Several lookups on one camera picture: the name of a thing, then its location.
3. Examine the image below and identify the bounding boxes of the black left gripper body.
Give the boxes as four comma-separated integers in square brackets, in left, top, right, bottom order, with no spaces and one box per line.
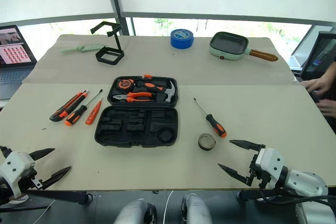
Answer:
[20,165,44,191]

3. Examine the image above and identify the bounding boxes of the orange black tape measure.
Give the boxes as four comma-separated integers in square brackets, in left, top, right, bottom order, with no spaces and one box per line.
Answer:
[118,78,135,90]

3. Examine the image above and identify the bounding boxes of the black wire frame stand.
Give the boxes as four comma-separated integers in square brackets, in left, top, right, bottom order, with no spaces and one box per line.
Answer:
[90,20,125,66]

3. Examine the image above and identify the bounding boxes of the grey rounded shape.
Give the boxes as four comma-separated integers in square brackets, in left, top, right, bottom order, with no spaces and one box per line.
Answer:
[181,193,214,224]
[113,198,159,224]

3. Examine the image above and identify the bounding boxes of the green pan with brown handle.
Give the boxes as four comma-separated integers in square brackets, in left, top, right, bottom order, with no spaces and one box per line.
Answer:
[208,31,279,63]

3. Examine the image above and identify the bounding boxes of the grey window frame post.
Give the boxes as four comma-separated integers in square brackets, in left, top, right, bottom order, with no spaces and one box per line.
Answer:
[102,0,138,36]

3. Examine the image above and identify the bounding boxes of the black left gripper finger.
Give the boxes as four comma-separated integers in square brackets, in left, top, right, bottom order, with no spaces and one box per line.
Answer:
[28,148,56,161]
[39,166,72,191]

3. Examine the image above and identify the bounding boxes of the person's right hand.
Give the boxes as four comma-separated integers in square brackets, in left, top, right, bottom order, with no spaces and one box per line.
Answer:
[300,78,333,95]

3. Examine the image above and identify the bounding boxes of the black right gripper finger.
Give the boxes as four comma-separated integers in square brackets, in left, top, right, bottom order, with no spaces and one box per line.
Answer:
[217,163,254,187]
[229,140,266,153]

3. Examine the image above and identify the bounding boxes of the black tool case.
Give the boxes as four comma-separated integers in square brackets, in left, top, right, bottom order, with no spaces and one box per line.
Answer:
[94,74,180,148]

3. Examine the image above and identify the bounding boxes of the open laptop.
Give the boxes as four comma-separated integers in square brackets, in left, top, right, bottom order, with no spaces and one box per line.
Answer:
[0,24,38,101]

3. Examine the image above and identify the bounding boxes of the orange tester pen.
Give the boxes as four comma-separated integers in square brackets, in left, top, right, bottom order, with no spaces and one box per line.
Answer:
[85,98,104,126]

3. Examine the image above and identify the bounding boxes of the orange black screwdriver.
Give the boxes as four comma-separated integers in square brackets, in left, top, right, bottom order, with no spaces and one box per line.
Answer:
[193,98,227,138]
[64,89,103,126]

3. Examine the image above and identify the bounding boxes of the orange black pliers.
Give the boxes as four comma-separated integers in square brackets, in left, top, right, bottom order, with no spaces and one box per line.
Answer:
[112,91,153,103]

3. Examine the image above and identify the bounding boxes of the black mesh office chair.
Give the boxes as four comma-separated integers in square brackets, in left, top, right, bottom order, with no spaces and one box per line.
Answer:
[299,31,336,82]

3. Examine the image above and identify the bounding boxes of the orange black claw hammer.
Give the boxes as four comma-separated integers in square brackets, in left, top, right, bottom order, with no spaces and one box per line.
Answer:
[136,80,177,103]

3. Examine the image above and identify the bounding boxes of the person's left hand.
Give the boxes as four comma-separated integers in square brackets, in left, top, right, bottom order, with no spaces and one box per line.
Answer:
[316,99,336,118]

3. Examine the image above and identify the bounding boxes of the light green spatula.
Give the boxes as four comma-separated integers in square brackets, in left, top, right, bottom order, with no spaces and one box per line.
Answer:
[60,42,104,55]

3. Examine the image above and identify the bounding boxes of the small dark tape roll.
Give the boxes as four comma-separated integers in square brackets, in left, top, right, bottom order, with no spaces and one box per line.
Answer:
[198,132,217,152]

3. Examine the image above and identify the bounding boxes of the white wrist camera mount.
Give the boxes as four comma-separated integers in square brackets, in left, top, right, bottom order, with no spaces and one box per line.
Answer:
[255,147,286,183]
[0,151,36,199]

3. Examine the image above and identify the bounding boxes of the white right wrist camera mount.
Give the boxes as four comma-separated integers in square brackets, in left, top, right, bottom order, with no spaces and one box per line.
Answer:
[255,147,286,183]

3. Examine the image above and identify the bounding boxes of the orange black utility knife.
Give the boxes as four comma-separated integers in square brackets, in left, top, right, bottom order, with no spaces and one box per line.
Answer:
[49,90,89,123]

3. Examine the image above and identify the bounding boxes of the thin white cable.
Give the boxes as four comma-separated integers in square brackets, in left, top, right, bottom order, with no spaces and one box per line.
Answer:
[163,189,175,224]

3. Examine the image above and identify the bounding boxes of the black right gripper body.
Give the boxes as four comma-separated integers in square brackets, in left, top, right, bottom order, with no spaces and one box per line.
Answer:
[248,152,272,189]

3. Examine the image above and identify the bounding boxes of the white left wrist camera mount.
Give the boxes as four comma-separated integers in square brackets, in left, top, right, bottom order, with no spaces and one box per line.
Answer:
[0,151,36,199]

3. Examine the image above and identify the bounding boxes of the blue tape roll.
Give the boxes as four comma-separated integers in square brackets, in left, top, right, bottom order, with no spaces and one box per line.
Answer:
[170,28,195,50]

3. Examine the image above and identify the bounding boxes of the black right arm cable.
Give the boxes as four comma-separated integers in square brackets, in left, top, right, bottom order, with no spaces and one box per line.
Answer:
[256,188,336,205]

